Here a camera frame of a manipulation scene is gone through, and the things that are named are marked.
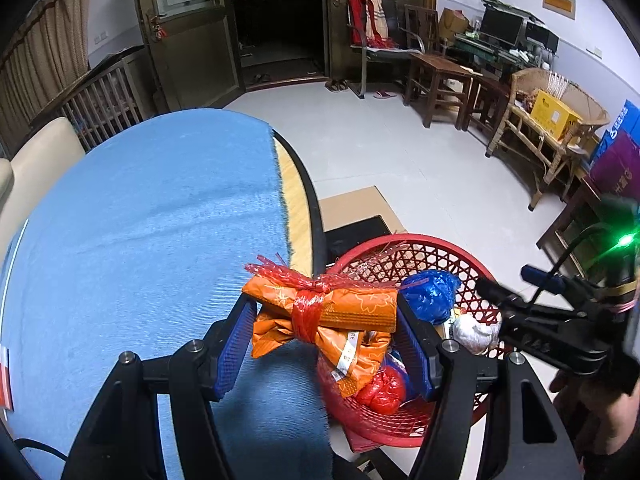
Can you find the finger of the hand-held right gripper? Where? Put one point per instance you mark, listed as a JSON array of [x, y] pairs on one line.
[[545, 332], [542, 278]]

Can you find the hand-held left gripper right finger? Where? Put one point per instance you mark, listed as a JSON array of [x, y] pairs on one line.
[[417, 355]]

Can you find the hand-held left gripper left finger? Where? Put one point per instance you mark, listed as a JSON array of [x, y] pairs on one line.
[[232, 350]]

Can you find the white plastic bag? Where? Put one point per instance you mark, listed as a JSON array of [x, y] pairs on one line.
[[472, 335]]

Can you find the red plastic mesh basket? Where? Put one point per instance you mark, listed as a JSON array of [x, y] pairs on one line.
[[380, 425]]

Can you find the person's right hand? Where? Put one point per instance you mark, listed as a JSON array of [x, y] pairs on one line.
[[600, 420]]

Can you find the red plastic bag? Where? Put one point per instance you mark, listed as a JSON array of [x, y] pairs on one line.
[[382, 390]]

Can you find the blue plastic bag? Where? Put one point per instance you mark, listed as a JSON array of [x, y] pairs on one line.
[[430, 295]]

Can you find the dark low wooden table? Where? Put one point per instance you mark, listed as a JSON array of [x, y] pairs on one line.
[[570, 220]]

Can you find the purple shopping bag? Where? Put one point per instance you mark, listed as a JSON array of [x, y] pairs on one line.
[[617, 165]]

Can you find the round wooden table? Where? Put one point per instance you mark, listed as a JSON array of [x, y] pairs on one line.
[[297, 210]]

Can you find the blue printed box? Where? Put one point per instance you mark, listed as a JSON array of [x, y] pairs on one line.
[[627, 120]]

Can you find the blue tablecloth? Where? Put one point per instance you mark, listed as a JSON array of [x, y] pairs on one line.
[[150, 210]]

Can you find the yellow cardboard box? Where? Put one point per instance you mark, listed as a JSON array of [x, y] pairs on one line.
[[552, 115]]

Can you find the flat cardboard sheet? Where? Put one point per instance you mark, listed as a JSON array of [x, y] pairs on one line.
[[350, 205]]

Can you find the wicker bench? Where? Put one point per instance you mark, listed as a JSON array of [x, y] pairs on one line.
[[520, 110]]

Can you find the dark wooden side table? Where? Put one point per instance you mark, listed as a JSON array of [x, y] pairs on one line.
[[487, 95]]

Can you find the white red packet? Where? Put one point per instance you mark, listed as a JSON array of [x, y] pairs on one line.
[[4, 380]]

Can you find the cluttered computer desk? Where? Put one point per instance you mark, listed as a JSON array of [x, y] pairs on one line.
[[490, 52]]

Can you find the brown wooden stool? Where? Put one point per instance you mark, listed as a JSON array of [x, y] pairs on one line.
[[440, 67]]

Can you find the pink slipper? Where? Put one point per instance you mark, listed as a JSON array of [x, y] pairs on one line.
[[385, 94]]

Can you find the black computer monitor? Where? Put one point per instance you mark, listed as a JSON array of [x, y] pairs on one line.
[[500, 25]]

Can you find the brown cardboard box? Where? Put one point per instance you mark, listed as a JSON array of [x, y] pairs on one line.
[[452, 22]]

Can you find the beige leather sofa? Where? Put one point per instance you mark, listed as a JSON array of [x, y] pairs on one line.
[[35, 155]]

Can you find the dark wooden armchair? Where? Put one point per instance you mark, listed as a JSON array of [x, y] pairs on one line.
[[422, 25]]

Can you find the brown slippers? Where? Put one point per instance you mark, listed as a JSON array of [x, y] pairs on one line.
[[337, 85]]

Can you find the wooden slatted crib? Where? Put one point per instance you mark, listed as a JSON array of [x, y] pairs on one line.
[[100, 100]]

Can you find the brown door with glass pane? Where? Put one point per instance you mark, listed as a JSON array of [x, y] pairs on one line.
[[337, 35], [190, 50]]

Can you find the striped beige garment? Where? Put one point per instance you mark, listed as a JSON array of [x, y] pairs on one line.
[[377, 15]]

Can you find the red garment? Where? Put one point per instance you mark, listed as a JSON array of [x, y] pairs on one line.
[[357, 20]]

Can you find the beige striped curtain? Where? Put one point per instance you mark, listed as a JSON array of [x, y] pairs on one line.
[[45, 50]]

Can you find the metal frame chair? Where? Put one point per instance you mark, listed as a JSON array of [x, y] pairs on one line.
[[380, 57]]

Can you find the orange wall sign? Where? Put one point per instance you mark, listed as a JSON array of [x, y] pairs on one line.
[[559, 1]]

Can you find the white wall switch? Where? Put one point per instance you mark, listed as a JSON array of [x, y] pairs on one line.
[[98, 36]]

